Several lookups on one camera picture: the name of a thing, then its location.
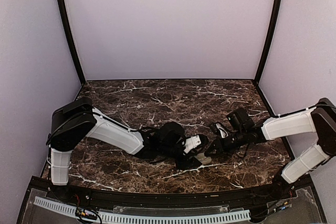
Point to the grey remote control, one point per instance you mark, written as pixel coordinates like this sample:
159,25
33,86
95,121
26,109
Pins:
203,159

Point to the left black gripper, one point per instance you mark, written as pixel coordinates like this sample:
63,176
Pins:
187,164

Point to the black front rail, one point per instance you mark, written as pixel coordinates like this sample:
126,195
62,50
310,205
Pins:
251,197

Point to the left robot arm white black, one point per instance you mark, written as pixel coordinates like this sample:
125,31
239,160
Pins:
79,119

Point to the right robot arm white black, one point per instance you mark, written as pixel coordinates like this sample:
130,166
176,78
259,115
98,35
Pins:
318,118

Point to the left black frame post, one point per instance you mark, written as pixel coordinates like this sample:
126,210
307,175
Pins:
70,41

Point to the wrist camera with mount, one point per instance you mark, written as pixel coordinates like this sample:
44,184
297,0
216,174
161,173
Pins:
196,142
219,129

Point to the black frame post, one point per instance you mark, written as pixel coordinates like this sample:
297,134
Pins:
70,41
268,40

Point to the white slotted cable duct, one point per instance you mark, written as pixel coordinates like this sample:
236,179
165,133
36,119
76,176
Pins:
109,217

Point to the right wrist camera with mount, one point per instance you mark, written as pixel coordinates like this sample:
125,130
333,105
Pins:
219,129

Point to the right black frame post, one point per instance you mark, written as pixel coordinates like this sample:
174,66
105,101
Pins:
268,40

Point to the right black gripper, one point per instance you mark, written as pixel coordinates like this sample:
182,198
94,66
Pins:
217,144

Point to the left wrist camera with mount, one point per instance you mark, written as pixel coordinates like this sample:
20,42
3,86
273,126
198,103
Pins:
196,142

